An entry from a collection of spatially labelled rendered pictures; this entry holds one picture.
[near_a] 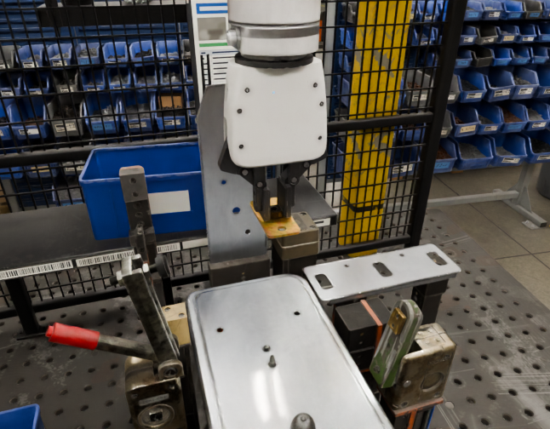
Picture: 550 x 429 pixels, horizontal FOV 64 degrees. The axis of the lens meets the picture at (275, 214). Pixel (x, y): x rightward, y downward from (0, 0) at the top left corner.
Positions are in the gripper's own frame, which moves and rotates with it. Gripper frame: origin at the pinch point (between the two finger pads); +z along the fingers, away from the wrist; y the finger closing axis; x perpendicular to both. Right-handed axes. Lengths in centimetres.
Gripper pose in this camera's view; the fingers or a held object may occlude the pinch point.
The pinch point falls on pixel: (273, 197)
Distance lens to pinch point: 49.4
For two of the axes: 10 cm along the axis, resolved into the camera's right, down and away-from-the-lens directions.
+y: 9.5, -1.5, 2.6
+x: -3.0, -4.8, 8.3
